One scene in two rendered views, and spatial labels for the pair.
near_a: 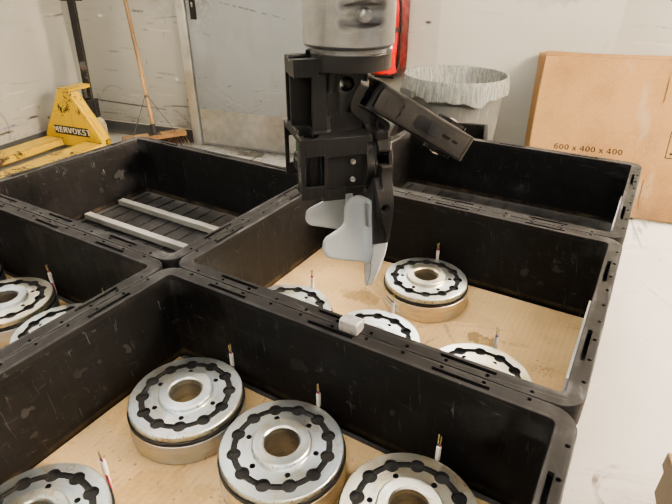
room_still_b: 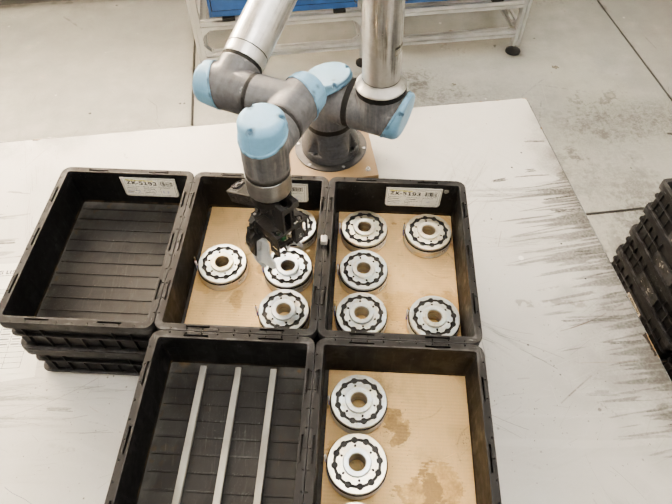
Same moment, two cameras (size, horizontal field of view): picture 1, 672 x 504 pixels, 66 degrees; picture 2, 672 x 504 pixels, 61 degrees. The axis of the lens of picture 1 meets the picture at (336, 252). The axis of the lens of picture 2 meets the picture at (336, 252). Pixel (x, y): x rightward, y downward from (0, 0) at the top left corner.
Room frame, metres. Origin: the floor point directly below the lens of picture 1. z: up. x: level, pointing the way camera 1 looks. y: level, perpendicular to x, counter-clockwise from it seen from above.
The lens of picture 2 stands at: (0.66, 0.61, 1.84)
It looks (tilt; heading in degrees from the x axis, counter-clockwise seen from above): 54 degrees down; 242
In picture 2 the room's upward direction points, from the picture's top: straight up
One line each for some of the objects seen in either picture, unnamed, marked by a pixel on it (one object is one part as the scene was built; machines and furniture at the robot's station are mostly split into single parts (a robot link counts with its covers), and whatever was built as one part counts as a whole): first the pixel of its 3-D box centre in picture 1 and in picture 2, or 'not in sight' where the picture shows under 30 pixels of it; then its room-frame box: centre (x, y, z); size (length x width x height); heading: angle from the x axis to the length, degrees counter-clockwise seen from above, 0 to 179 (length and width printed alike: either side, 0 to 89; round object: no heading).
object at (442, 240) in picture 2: not in sight; (428, 232); (0.11, 0.02, 0.86); 0.10 x 0.10 x 0.01
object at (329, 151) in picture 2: not in sight; (330, 132); (0.15, -0.38, 0.85); 0.15 x 0.15 x 0.10
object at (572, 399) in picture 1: (405, 261); (250, 248); (0.49, -0.08, 0.92); 0.40 x 0.30 x 0.02; 59
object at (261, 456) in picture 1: (281, 443); (363, 268); (0.29, 0.04, 0.86); 0.05 x 0.05 x 0.01
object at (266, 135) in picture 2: not in sight; (265, 143); (0.45, -0.01, 1.24); 0.09 x 0.08 x 0.11; 36
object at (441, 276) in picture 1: (426, 276); (222, 262); (0.54, -0.11, 0.86); 0.05 x 0.05 x 0.01
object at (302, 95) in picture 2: not in sight; (285, 104); (0.38, -0.08, 1.24); 0.11 x 0.11 x 0.08; 36
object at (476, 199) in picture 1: (482, 207); (112, 257); (0.75, -0.23, 0.87); 0.40 x 0.30 x 0.11; 59
